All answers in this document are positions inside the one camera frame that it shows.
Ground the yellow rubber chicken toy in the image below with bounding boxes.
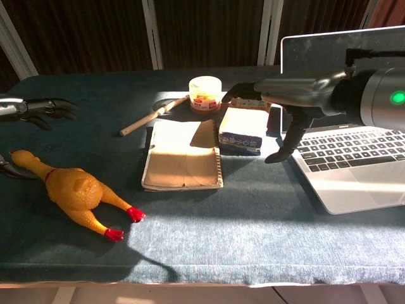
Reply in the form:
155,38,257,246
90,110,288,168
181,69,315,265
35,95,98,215
9,149,147,244

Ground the white table leg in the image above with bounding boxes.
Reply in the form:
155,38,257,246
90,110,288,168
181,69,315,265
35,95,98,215
51,286,77,304
359,284,389,304

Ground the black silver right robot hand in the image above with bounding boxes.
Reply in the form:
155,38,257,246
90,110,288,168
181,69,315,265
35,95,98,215
221,71,348,165

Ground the dark brown curtain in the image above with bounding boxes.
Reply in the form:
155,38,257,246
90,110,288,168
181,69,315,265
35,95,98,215
0,0,371,96

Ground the silver laptop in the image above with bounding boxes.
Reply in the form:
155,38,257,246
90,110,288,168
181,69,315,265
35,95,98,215
280,25,405,215

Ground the wooden stick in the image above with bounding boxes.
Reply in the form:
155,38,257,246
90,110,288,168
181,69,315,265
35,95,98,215
119,94,190,137

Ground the white frame post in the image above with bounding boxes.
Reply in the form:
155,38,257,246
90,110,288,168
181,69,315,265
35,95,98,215
141,0,164,70
359,0,380,30
0,0,39,80
257,0,285,67

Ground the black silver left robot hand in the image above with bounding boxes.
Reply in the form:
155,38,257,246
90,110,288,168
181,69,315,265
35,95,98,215
0,96,80,131

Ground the reddish brown curtain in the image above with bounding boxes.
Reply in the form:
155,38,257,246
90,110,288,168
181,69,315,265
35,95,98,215
368,0,405,29

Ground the clear jar with white lid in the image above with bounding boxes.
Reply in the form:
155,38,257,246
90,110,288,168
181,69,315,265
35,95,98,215
189,75,222,114

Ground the white and blue box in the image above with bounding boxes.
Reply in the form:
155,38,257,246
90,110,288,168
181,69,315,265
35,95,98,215
218,97,273,156

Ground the dark teal table cloth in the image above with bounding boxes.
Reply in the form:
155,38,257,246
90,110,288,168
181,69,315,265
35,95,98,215
0,65,405,286

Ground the brown spiral notebook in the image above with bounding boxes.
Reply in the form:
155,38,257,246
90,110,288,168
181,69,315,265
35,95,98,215
140,120,225,193

